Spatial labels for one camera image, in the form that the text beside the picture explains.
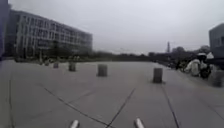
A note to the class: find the row of concrete bollards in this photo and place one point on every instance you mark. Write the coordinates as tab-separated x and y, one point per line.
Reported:
102	70

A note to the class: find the distant row of trees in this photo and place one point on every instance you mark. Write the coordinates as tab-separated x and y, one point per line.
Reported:
133	56

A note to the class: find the grey concrete pavement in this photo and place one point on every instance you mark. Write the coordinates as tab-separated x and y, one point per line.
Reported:
110	96

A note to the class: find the distant tower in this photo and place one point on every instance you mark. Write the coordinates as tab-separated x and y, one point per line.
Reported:
168	47

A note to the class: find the robot's own part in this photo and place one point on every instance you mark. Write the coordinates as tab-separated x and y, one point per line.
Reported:
139	123
74	124

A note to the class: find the long grey glazed building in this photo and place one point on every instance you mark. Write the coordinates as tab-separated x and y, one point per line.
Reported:
43	35

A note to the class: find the group of people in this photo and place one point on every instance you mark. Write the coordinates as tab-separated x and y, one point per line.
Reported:
199	65

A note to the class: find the dark grey building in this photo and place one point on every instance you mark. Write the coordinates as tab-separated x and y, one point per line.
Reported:
217	41

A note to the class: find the blue wall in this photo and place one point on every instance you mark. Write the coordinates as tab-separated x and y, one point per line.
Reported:
3	26

